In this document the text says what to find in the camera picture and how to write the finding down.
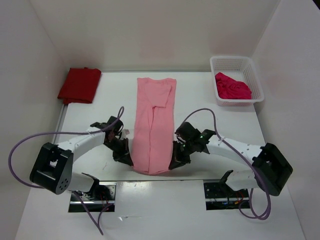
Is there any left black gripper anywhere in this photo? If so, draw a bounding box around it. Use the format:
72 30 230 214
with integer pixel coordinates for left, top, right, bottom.
104 136 133 166

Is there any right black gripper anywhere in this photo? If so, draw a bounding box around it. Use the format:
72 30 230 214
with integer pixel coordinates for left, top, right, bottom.
169 138 196 170

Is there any light pink t shirt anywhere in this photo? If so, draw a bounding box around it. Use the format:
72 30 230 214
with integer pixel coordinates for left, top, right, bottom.
130 77 177 175

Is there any dark red t shirt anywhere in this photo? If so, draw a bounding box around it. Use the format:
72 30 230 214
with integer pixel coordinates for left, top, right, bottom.
57 67 102 105

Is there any magenta t shirt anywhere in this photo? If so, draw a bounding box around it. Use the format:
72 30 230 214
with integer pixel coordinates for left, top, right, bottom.
215 72 252 100

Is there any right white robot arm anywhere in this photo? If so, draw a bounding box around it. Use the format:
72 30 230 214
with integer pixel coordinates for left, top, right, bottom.
169 129 293 197

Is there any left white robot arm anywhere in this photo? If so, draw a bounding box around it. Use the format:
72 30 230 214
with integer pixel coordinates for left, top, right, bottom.
29 122 134 200

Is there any white plastic basket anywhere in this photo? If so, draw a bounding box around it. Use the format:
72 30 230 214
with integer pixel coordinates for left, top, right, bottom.
209 55 265 107

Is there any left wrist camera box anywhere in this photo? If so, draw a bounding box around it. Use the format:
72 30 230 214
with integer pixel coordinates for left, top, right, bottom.
90 116 124 134

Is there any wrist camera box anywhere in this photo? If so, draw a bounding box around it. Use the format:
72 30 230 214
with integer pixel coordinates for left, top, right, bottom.
175 121 201 142
90 116 124 134

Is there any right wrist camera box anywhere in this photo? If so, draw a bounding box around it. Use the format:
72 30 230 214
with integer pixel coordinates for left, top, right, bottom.
175 121 201 142

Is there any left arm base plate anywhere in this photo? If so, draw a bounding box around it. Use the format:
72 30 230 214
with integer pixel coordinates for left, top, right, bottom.
68 181 117 213

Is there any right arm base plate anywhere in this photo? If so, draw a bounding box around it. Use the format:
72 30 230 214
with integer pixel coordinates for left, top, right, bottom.
203 181 250 211

